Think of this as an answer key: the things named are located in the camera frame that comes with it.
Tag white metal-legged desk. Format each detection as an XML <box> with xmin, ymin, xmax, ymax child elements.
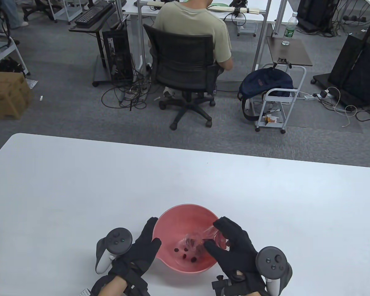
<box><xmin>122</xmin><ymin>0</ymin><xmax>289</xmax><ymax>71</ymax></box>

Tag brown cardboard box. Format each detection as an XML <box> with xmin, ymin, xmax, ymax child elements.
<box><xmin>0</xmin><ymin>72</ymin><xmax>33</xmax><ymax>120</ymax></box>

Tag black swivel chair base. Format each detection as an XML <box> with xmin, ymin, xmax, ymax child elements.
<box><xmin>22</xmin><ymin>0</ymin><xmax>54</xmax><ymax>21</ymax></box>

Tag person's left hand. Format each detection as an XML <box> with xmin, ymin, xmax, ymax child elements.
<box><xmin>108</xmin><ymin>217</ymin><xmax>162</xmax><ymax>279</ymax></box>

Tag green label water bottle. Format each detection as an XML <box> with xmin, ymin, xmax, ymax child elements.
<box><xmin>282</xmin><ymin>12</ymin><xmax>299</xmax><ymax>46</ymax></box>

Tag black computer tower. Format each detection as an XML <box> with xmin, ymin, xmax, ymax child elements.
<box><xmin>102</xmin><ymin>29</ymin><xmax>134</xmax><ymax>84</ymax></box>

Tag person's right hand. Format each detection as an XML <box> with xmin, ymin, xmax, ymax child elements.
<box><xmin>203</xmin><ymin>216</ymin><xmax>267</xmax><ymax>293</ymax></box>

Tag dark brown side table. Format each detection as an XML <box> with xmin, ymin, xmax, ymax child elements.
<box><xmin>266</xmin><ymin>36</ymin><xmax>314</xmax><ymax>67</ymax></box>

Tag black keyboard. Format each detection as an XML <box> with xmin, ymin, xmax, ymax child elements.
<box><xmin>74</xmin><ymin>2</ymin><xmax>114</xmax><ymax>26</ymax></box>

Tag white metal rolling cart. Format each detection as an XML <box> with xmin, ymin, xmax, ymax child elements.
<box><xmin>255</xmin><ymin>63</ymin><xmax>307</xmax><ymax>134</ymax></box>

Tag black cabinet on wheels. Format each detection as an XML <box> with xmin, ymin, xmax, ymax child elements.
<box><xmin>311</xmin><ymin>33</ymin><xmax>370</xmax><ymax>108</ymax></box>

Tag person's left forearm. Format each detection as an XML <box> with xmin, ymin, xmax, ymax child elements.
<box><xmin>91</xmin><ymin>273</ymin><xmax>150</xmax><ymax>296</ymax></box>

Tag dark rolling keyboard stand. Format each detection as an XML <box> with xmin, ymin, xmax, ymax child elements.
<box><xmin>68</xmin><ymin>3</ymin><xmax>134</xmax><ymax>87</ymax></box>

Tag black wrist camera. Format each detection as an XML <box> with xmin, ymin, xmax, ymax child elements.
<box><xmin>212</xmin><ymin>275</ymin><xmax>235</xmax><ymax>296</ymax></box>

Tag navy blue backpack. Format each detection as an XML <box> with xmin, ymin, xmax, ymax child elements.
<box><xmin>238</xmin><ymin>68</ymin><xmax>294</xmax><ymax>121</ymax></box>

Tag pink salad bowl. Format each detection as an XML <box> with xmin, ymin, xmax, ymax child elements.
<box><xmin>152</xmin><ymin>203</ymin><xmax>228</xmax><ymax>273</ymax></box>

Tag black equipment box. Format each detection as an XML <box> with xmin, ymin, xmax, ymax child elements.
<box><xmin>297</xmin><ymin>0</ymin><xmax>341</xmax><ymax>31</ymax></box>

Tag small white wheeled cart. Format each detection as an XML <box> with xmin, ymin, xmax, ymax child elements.
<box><xmin>49</xmin><ymin>0</ymin><xmax>83</xmax><ymax>24</ymax></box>

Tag black bag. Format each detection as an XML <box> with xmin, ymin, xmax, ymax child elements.
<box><xmin>0</xmin><ymin>57</ymin><xmax>27</xmax><ymax>76</ymax></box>

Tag tangle of black cables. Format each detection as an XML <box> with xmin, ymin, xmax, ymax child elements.
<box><xmin>101</xmin><ymin>69</ymin><xmax>157</xmax><ymax>111</ymax></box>

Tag clear plastic jar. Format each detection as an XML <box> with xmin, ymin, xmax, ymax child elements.
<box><xmin>183</xmin><ymin>224</ymin><xmax>228</xmax><ymax>252</ymax></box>

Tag black mesh office chair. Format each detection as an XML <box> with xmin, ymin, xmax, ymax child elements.
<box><xmin>143</xmin><ymin>24</ymin><xmax>225</xmax><ymax>130</ymax></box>

